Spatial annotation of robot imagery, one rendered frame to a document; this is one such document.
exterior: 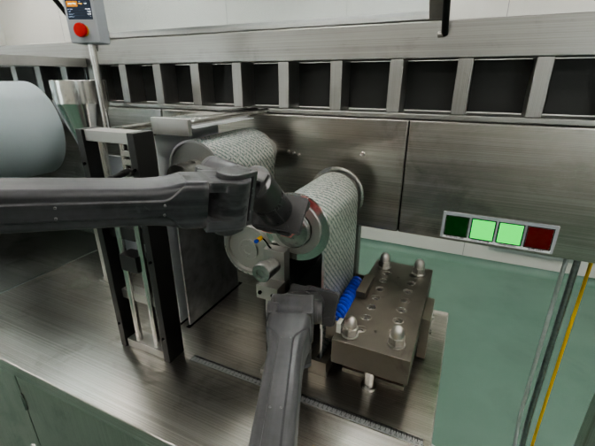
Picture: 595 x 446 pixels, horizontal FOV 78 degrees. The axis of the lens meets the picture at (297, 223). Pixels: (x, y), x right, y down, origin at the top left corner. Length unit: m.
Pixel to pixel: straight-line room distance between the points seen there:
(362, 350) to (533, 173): 0.55
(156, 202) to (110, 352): 0.67
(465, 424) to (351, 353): 1.39
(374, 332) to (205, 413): 0.39
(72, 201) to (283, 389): 0.31
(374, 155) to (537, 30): 0.42
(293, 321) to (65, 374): 0.65
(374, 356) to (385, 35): 0.72
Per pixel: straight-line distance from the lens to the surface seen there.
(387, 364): 0.80
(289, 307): 0.57
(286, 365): 0.48
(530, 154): 0.98
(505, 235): 1.02
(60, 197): 0.44
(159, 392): 0.93
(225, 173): 0.48
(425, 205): 1.01
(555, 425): 2.34
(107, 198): 0.44
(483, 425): 2.18
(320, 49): 1.04
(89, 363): 1.06
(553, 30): 0.97
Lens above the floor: 1.54
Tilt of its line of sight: 22 degrees down
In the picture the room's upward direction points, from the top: straight up
